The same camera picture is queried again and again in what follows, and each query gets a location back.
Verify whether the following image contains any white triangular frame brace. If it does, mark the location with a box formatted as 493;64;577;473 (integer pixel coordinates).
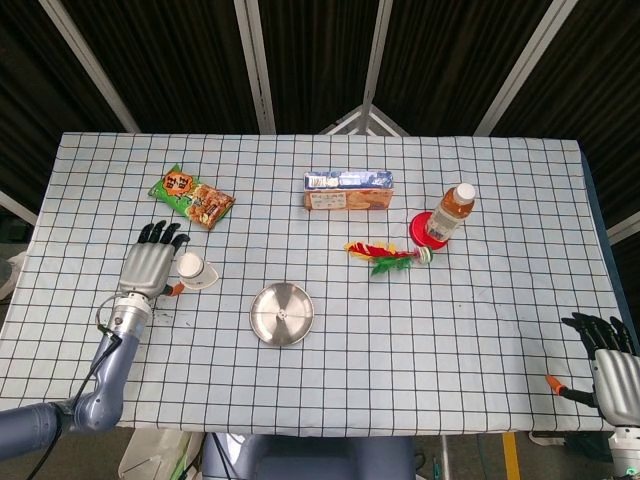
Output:
319;103;411;136

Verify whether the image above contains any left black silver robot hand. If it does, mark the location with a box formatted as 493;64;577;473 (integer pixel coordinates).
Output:
118;220;192;301

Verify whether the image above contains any colourful feather shuttlecock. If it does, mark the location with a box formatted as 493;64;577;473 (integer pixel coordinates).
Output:
343;240;434;277

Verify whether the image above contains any white paper cup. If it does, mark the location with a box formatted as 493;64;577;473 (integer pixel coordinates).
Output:
176;251;220;292

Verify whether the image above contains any white metal frame post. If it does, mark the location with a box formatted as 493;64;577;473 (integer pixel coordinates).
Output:
38;0;142;134
233;0;277;135
473;0;572;137
359;0;396;134

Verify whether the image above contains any red round lid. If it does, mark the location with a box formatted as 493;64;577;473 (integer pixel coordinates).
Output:
408;211;450;251

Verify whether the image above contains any left arm wrist cable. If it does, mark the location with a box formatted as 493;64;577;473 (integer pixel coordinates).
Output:
27;294;124;480

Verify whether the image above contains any silver metal plate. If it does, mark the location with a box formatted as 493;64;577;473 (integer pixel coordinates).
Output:
249;282;316;347

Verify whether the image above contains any white metal frame bar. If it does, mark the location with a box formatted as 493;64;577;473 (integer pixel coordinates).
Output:
0;189;39;226
606;209;640;246

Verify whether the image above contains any tea bottle with white cap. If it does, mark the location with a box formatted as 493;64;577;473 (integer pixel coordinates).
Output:
427;182;477;241

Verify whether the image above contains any light blue checked tablecloth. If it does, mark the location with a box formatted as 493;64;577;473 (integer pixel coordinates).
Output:
0;131;632;434

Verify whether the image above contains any grey metal table leg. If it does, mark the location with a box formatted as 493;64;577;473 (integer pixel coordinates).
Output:
439;433;454;480

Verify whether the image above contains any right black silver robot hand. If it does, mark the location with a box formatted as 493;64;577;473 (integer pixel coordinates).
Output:
544;312;640;429

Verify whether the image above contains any green snack bag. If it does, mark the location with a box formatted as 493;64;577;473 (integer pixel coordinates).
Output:
148;163;237;232

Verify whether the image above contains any orange cookie box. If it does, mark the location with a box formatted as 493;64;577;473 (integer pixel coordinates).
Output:
303;170;395;213

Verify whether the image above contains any blue-grey robot torso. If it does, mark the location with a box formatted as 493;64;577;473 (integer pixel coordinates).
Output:
201;433;417;480

